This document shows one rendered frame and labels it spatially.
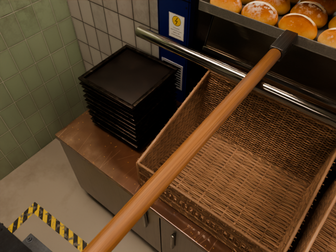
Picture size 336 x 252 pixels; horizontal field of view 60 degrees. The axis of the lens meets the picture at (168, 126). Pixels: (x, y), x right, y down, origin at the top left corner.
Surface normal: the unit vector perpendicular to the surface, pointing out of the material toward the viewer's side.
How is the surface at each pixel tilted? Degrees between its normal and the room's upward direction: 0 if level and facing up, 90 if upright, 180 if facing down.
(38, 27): 90
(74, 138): 0
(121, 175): 0
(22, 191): 0
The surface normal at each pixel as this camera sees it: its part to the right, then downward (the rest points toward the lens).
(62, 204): 0.00, -0.65
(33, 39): 0.79, 0.47
